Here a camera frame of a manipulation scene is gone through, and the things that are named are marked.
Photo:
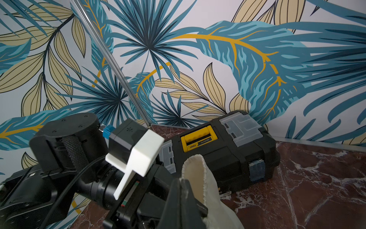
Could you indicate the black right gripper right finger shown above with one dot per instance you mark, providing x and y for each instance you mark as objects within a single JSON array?
[{"x": 190, "y": 214}]

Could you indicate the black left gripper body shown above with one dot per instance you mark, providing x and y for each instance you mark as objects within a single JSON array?
[{"x": 141, "y": 205}]

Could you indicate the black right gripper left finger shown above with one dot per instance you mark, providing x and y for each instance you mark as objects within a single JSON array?
[{"x": 171, "y": 217}]

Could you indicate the cream cloth drawstring bag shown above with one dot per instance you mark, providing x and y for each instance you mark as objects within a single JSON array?
[{"x": 205, "y": 190}]

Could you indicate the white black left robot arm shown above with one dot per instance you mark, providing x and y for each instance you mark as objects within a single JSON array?
[{"x": 69, "y": 152}]

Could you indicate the black plastic toolbox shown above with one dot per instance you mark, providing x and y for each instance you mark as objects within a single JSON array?
[{"x": 238, "y": 151}]

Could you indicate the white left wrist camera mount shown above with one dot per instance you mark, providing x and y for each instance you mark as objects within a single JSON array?
[{"x": 132, "y": 150}]

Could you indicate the aluminium frame post left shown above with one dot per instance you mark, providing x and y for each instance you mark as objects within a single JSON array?
[{"x": 99, "y": 41}]

